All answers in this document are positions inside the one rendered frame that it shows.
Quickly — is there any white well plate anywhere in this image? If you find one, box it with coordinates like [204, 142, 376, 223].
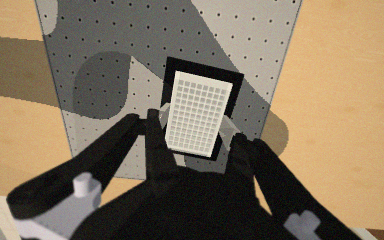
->
[165, 71, 233, 157]

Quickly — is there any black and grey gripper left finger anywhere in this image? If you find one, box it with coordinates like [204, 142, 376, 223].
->
[6, 103, 192, 240]

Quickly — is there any black rectangular block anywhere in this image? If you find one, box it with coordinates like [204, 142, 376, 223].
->
[160, 56, 244, 161]

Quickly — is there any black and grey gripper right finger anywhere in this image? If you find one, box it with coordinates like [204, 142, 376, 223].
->
[218, 115, 362, 240]

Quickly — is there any grey flat rectangular plate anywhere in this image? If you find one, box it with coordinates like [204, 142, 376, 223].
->
[34, 0, 304, 158]

